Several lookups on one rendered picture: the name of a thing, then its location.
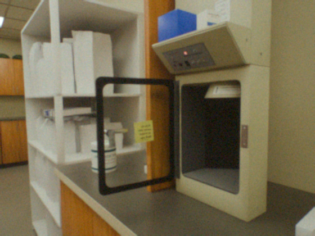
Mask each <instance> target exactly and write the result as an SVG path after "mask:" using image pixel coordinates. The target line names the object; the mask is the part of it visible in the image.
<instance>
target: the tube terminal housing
mask: <svg viewBox="0 0 315 236"><path fill-rule="evenodd" d="M214 1H218V0H175V8H176V9H180V10H183V11H186V12H191V13H194V14H197V15H198V14H199V13H201V12H203V11H205V10H206V9H209V10H214ZM271 6H272V0H231V17H230V22H233V23H235V24H238V25H241V26H244V27H246V28H250V29H251V50H250V63H249V65H239V66H231V67H224V68H220V69H213V70H202V71H195V72H187V73H183V74H176V75H175V80H176V81H178V80H180V179H177V178H176V184H177V191H179V192H181V193H183V194H185V195H187V196H190V197H192V198H194V199H196V200H198V201H200V202H204V203H206V204H208V205H209V206H212V207H215V208H217V209H219V210H221V211H223V212H226V213H228V214H230V215H232V216H235V217H237V218H240V219H242V220H244V221H246V222H249V221H250V220H251V219H253V218H256V217H257V216H259V215H260V214H262V213H264V212H266V207H267V148H268V109H269V70H270V67H269V66H270V46H271ZM220 81H240V83H241V114H240V191H239V194H235V195H234V194H232V193H229V192H226V191H223V190H220V189H218V188H215V187H212V186H210V185H206V184H203V183H201V182H199V181H196V180H192V179H189V178H187V177H185V176H183V174H182V168H181V87H182V86H183V87H188V86H197V87H205V86H208V85H211V83H214V82H220ZM241 124H243V125H248V142H247V149H246V148H241Z"/></svg>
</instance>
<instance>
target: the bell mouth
mask: <svg viewBox="0 0 315 236"><path fill-rule="evenodd" d="M204 98H241V83H240V81H220V82H214V83H211V85H210V86H209V89H208V91H207V94H206V96H205V97H204Z"/></svg>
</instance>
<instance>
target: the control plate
mask: <svg viewBox="0 0 315 236"><path fill-rule="evenodd" d="M194 49H195V50H197V52H194ZM184 52H187V54H184ZM162 54H163V55H164V57H165V58H166V60H167V61H168V62H169V64H170V65H171V67H172V69H173V70H174V71H182V70H189V69H196V68H199V67H206V66H213V65H216V64H215V62H214V61H213V59H212V57H211V55H210V54H209V52H208V50H207V48H206V46H205V45H204V43H203V42H202V43H198V44H193V45H190V46H186V47H183V48H179V49H174V50H171V51H167V52H164V53H162ZM203 59H205V61H203ZM185 60H187V61H188V63H189V64H190V66H187V65H186V64H185V62H184V61H185ZM198 60H200V62H197V61H198ZM192 61H194V63H192ZM179 63H181V64H182V66H180V65H179ZM174 65H177V66H176V67H175V66H174Z"/></svg>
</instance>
